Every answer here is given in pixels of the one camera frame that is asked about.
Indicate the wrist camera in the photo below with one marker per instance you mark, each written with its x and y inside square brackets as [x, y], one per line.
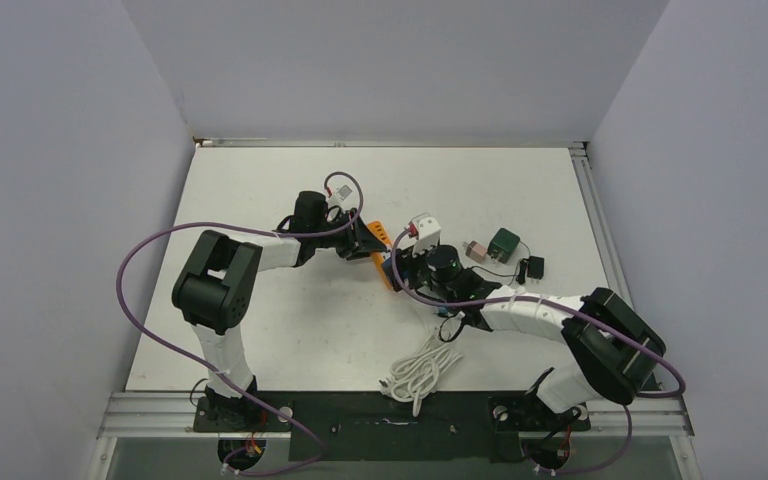
[426, 231]
[342, 197]

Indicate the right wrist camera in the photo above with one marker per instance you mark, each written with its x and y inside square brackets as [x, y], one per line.
[426, 231]

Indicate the aluminium right rail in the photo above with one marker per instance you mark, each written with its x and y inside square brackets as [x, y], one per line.
[612, 265]

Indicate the green cube plug adapter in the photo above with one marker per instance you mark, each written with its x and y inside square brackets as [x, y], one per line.
[503, 245]

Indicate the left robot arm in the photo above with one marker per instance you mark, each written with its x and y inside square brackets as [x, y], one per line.
[214, 289]

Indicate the aluminium front rail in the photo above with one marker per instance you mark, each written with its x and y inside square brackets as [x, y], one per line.
[163, 415]

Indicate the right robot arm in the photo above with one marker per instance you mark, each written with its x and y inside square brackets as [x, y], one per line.
[506, 309]

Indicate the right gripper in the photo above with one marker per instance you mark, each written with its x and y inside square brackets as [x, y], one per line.
[411, 263]

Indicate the blue plug adapter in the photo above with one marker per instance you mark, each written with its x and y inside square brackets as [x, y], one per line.
[389, 275]

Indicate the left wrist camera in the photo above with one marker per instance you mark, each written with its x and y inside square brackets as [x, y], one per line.
[342, 197]

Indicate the aluminium rail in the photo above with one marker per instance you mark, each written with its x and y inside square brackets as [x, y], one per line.
[612, 265]
[163, 415]

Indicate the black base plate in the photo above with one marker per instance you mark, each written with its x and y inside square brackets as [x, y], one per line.
[368, 426]

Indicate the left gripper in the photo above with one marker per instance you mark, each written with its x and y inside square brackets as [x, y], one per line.
[366, 243]

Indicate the white charger plug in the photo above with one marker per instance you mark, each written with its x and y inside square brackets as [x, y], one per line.
[475, 251]

